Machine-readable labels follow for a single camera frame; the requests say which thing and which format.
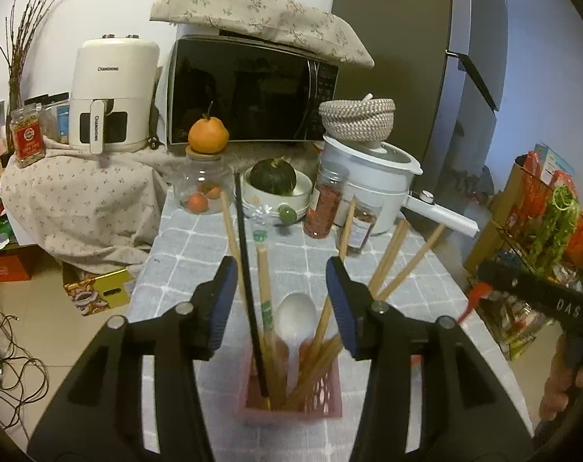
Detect light blue carton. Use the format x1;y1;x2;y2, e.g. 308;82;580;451
534;142;576;179

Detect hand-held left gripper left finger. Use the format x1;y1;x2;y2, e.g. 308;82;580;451
27;256;237;462

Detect floral shelf cover cloth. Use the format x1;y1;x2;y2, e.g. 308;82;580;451
0;132;323;275

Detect red box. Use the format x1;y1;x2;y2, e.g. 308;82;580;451
0;254;32;284

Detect red-labelled nut jar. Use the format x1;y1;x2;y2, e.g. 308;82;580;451
10;105;46;168

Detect donut-print cardboard box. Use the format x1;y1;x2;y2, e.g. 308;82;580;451
63;268;135;317

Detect pink perforated utensil holder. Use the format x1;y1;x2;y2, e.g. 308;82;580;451
238;341;344;418

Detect orange snack packet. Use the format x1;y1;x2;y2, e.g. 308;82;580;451
520;151;554;232
568;204;583;270

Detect short labelled spice jar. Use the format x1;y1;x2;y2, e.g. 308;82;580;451
337;195;383;258

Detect green pumpkin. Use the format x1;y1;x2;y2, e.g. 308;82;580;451
249;156;298;196

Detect grey checked tablecloth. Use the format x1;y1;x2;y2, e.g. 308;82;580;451
128;192;533;462

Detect white plastic spoon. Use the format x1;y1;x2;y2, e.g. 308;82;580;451
276;293;317;390

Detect large orange fruit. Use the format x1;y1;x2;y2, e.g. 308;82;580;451
188;113;229;154

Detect green snack bag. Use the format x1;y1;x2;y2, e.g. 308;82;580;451
529;185;581;270

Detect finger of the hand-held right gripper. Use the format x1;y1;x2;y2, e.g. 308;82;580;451
478;260;530;300

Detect brown cardboard box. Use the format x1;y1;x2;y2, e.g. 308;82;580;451
464;161;528;275

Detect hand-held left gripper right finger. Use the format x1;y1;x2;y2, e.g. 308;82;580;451
326;256;536;462

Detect floral microwave cover cloth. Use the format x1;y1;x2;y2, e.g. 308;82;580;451
149;0;375;69

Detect wooden chopstick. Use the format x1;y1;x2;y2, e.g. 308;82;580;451
286;225;447;398
315;219;411;386
220;191;249;304
307;197;357;362

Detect black chopstick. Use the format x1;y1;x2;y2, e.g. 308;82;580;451
234;172;272;399

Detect white electric pot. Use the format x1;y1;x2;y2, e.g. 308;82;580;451
320;134;479;238

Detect black floor cables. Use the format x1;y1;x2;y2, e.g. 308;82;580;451
0;279;49;424

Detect glass jar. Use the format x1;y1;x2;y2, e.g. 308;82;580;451
172;147;225;213

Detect tall red spice jar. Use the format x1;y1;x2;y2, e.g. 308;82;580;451
303;162;350;240

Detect person's right hand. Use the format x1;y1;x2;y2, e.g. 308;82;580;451
540;334;583;419

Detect woven rope basket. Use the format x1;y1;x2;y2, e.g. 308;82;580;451
319;97;397;142

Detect white ceramic bowl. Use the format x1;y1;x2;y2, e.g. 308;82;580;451
241;168;315;226

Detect plastic-wrapped wooden chopsticks pair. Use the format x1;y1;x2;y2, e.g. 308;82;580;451
252;204;287;407

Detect dried branches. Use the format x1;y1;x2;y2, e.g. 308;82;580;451
0;0;68;111

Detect red plastic spoon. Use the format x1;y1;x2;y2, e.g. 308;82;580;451
459;283;490;326

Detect wire snack rack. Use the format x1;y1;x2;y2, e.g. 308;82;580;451
493;154;583;362

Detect black microwave oven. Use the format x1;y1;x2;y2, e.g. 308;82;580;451
166;33;340;147

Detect white air fryer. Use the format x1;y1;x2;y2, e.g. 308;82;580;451
69;33;160;154

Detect grey refrigerator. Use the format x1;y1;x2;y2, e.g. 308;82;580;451
331;0;508;213

